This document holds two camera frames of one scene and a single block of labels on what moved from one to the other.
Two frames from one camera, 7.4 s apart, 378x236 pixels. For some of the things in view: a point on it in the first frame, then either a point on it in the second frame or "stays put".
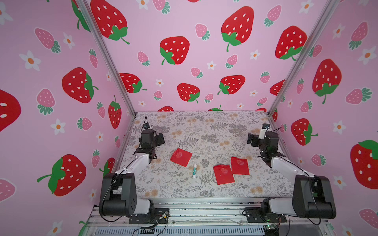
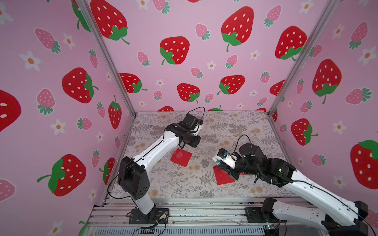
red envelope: x=181 y=157 stays put
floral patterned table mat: x=205 y=154 stays put
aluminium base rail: x=209 y=217 stays put
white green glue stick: x=194 y=171 to x=216 y=161
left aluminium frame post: x=92 y=22 stays put
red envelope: x=223 y=174 stays put
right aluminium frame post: x=308 y=46 stays put
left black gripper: x=158 y=142 to x=194 y=144
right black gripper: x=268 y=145 to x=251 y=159
